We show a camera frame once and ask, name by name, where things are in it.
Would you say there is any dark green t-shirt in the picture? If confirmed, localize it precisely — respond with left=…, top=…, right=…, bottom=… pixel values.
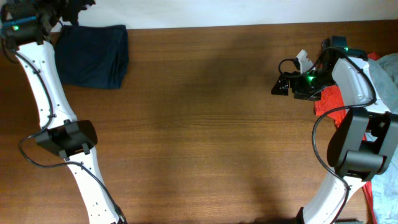
left=40, top=0, right=96, bottom=26

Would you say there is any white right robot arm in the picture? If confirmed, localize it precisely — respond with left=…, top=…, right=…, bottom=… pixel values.
left=271, top=35, right=397, bottom=223

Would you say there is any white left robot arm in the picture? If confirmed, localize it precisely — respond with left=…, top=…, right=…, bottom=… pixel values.
left=1, top=0, right=127, bottom=224

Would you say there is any red t-shirt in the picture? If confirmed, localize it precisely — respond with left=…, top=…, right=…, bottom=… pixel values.
left=313, top=52, right=381, bottom=224

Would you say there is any light blue grey t-shirt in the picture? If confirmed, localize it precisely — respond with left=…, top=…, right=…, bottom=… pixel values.
left=368, top=53, right=397, bottom=224

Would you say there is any folded navy blue garment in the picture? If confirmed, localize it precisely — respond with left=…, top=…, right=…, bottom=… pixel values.
left=55, top=25, right=129, bottom=90

